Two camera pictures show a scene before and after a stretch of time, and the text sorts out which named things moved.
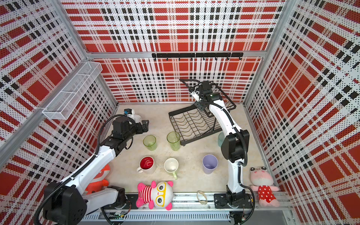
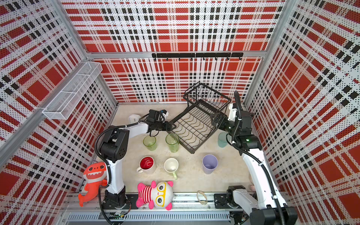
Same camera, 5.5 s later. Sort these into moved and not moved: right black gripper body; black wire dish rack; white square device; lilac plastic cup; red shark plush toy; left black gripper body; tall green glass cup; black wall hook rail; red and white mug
Moved: black wire dish rack; right black gripper body; left black gripper body
Not moved: red shark plush toy; white square device; black wall hook rail; red and white mug; tall green glass cup; lilac plastic cup
